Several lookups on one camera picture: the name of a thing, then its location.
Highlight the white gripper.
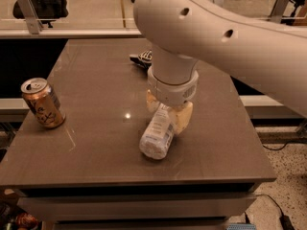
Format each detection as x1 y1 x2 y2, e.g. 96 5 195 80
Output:
146 69 199 135

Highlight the blue plastic water bottle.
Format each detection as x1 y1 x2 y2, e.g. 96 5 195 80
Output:
139 104 175 160

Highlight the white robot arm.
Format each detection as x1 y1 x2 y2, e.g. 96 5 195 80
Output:
133 0 307 116

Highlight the orange soda can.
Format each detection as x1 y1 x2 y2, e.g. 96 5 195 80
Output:
21 78 65 128

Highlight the blue crumpled chip bag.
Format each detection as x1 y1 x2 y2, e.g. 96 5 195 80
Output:
130 50 153 70

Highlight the grey table drawer unit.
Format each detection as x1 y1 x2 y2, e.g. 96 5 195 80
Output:
18 192 255 227

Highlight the black office chair left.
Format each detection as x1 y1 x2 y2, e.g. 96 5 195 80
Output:
12 0 69 29

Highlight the red object lower left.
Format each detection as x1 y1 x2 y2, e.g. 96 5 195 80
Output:
15 213 38 230

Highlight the metal railing post right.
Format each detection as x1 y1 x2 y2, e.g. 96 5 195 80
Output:
269 0 290 23

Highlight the metal railing post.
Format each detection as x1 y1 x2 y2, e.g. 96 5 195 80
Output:
17 0 42 35
269 0 290 23

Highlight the metal railing post left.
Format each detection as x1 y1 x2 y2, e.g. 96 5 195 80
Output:
17 0 42 35

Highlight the black power cable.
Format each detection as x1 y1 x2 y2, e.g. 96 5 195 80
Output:
244 142 296 230

